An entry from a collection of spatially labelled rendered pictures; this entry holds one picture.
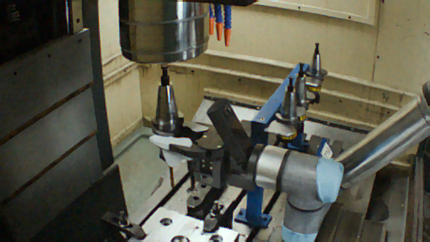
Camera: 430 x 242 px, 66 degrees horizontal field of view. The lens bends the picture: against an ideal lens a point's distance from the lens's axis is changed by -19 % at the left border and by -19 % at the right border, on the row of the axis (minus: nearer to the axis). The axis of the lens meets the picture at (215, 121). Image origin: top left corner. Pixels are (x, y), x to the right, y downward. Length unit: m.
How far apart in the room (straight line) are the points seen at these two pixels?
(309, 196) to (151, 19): 0.39
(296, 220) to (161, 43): 0.39
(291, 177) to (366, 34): 1.04
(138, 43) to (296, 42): 1.13
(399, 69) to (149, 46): 1.21
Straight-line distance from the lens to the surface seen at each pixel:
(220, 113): 0.67
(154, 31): 0.62
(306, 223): 0.73
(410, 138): 0.72
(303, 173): 0.67
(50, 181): 1.18
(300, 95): 1.08
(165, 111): 0.74
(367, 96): 1.71
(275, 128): 0.96
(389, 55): 1.64
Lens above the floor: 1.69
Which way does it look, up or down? 28 degrees down
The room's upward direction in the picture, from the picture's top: straight up
